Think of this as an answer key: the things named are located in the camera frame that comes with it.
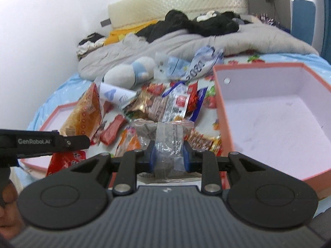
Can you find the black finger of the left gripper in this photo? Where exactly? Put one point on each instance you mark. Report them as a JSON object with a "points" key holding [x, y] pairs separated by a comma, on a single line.
{"points": [[74, 142]]}

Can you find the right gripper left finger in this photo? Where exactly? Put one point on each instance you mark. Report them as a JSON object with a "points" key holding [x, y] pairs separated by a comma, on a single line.
{"points": [[75, 196]]}

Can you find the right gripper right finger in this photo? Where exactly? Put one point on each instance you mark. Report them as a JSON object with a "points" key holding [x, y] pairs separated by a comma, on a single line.
{"points": [[253, 192]]}

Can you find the red orange snack packet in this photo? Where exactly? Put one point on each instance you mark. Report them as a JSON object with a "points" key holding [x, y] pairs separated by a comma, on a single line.
{"points": [[60, 161]]}

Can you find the large orange snack bag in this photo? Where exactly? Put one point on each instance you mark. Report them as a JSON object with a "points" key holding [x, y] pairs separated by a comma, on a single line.
{"points": [[86, 116]]}

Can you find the orange jelly snack packet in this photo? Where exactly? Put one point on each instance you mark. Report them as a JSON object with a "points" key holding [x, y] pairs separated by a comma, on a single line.
{"points": [[128, 142]]}

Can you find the clear zip bag dark snack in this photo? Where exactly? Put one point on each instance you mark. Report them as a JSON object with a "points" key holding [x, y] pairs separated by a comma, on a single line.
{"points": [[168, 154]]}

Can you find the person's left hand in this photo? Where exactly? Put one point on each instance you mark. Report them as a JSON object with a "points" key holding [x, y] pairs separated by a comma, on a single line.
{"points": [[11, 222]]}

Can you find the floral bed sheet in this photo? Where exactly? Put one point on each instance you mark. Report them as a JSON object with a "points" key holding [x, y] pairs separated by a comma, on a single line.
{"points": [[74, 87]]}

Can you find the red candy bar wrapper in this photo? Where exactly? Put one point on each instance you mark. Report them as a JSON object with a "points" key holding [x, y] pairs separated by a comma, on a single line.
{"points": [[109, 135]]}

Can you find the white spray can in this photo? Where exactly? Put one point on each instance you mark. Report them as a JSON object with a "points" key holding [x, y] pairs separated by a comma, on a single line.
{"points": [[116, 95]]}

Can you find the gold brown snack packet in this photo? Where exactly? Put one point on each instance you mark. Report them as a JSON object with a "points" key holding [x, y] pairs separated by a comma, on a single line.
{"points": [[138, 107]]}

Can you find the white blue plush toy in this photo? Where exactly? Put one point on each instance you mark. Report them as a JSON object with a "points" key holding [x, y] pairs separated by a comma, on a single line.
{"points": [[129, 75]]}

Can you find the brown biscuit packet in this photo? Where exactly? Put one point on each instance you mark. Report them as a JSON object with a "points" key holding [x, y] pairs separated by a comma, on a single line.
{"points": [[199, 141]]}

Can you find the silver red snack packet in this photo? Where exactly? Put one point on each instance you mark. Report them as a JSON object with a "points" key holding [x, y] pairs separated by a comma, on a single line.
{"points": [[169, 108]]}

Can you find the clothes on nightstand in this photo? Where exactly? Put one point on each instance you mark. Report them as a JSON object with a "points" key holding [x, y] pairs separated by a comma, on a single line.
{"points": [[90, 43]]}

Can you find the yellow pillow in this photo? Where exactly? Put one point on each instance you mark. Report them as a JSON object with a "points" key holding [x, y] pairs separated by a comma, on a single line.
{"points": [[117, 35]]}

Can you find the light blue plastic bag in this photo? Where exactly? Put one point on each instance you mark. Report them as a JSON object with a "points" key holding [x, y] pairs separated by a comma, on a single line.
{"points": [[170, 68]]}

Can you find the blue wrapper snack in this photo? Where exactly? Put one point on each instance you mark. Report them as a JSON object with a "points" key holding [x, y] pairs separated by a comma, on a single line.
{"points": [[195, 101]]}

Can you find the crumpled blue white bag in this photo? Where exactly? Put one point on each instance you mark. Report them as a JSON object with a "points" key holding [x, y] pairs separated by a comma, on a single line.
{"points": [[203, 62]]}

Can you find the grey quilt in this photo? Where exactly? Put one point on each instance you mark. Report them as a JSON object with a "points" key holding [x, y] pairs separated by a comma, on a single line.
{"points": [[181, 44]]}

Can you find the black clothes pile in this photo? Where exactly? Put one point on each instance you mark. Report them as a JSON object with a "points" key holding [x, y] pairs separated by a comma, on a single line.
{"points": [[220, 24]]}

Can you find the blue chair back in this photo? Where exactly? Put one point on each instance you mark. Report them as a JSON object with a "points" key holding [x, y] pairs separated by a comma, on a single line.
{"points": [[303, 20]]}

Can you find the cream padded headboard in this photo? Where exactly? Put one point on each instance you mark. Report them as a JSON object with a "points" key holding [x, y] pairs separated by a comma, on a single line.
{"points": [[134, 12]]}

